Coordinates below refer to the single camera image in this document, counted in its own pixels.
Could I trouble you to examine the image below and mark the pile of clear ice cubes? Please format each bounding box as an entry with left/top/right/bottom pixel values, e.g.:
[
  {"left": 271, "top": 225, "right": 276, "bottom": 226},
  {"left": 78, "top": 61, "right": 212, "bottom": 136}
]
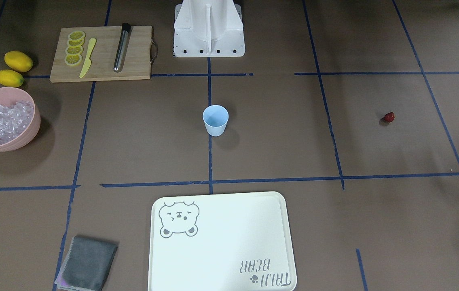
[{"left": 0, "top": 101, "right": 35, "bottom": 145}]

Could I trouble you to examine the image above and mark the light blue plastic cup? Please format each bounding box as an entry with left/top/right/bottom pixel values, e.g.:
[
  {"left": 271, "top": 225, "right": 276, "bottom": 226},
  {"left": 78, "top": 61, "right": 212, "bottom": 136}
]
[{"left": 202, "top": 105, "right": 229, "bottom": 137}]

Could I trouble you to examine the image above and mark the cream bear tray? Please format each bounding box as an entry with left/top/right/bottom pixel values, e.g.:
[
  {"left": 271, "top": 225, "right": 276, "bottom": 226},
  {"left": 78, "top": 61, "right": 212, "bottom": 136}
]
[{"left": 148, "top": 191, "right": 298, "bottom": 291}]

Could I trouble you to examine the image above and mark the steel muddler black tip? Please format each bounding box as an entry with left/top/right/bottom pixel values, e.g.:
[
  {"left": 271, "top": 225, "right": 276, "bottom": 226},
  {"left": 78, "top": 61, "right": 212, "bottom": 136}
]
[{"left": 113, "top": 23, "right": 131, "bottom": 73}]

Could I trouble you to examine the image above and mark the yellow plastic knife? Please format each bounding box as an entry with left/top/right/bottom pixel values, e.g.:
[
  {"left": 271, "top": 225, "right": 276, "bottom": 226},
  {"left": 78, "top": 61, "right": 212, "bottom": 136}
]
[{"left": 79, "top": 38, "right": 97, "bottom": 78}]

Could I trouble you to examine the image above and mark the wooden cutting board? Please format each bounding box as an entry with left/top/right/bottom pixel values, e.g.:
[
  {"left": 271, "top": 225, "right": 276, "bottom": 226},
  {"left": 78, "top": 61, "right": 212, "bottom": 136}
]
[{"left": 49, "top": 26, "right": 153, "bottom": 83}]

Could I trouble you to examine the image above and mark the grey folded cloth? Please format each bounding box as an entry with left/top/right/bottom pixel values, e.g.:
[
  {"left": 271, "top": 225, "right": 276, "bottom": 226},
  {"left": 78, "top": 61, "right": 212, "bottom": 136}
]
[{"left": 54, "top": 236, "right": 118, "bottom": 291}]

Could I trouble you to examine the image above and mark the pink bowl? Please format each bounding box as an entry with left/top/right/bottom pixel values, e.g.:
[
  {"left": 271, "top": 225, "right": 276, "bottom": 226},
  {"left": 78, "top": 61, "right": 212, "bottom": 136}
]
[{"left": 0, "top": 87, "right": 41, "bottom": 152}]

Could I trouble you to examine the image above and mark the upper yellow lemon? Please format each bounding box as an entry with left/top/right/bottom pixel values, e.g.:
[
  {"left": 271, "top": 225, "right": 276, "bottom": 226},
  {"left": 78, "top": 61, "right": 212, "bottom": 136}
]
[{"left": 4, "top": 51, "right": 33, "bottom": 73}]

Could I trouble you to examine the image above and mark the yellow lemon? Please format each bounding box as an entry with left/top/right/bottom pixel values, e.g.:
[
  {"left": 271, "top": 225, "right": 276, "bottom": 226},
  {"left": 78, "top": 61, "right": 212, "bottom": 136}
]
[
  {"left": 4, "top": 51, "right": 33, "bottom": 73},
  {"left": 0, "top": 70, "right": 24, "bottom": 88}
]

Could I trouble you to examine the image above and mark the lower yellow lemon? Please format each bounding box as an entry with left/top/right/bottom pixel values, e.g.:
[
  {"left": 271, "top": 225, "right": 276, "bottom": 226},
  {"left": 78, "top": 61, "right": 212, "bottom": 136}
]
[{"left": 0, "top": 70, "right": 24, "bottom": 88}]

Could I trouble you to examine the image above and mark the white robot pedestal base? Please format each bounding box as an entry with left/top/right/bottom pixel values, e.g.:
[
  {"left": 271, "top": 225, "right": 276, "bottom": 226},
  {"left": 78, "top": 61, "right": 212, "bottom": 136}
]
[{"left": 173, "top": 0, "right": 245, "bottom": 58}]

